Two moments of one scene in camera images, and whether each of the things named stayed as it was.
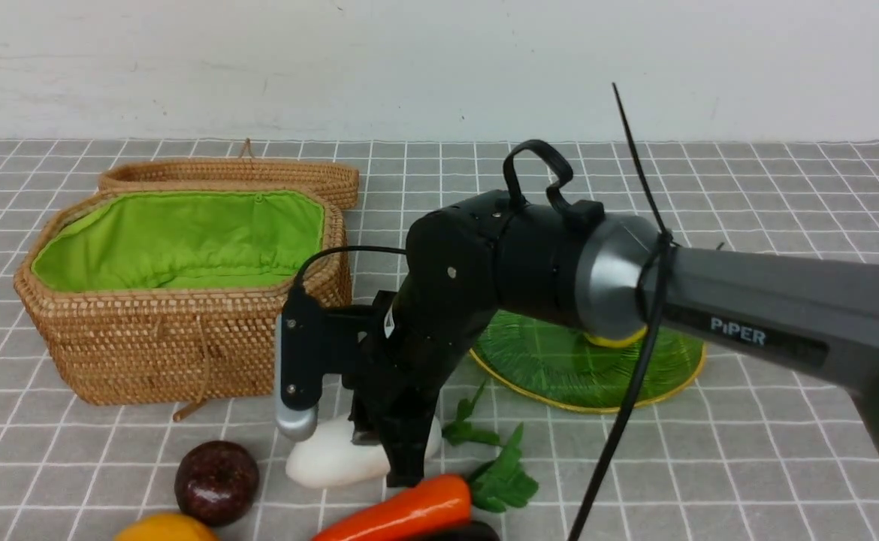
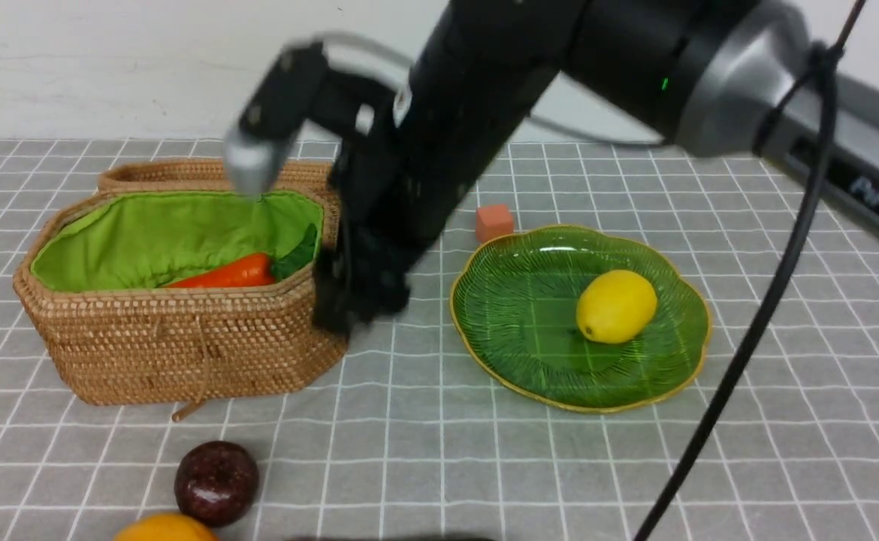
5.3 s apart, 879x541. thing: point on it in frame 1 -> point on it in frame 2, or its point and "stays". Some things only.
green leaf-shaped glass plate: x=552 y=360 stays
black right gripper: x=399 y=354 -> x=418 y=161
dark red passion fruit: x=215 y=482 stays
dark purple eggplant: x=472 y=530 -> x=389 y=539
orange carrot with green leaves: x=443 y=500 -> x=258 y=270
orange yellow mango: x=167 y=527 stays
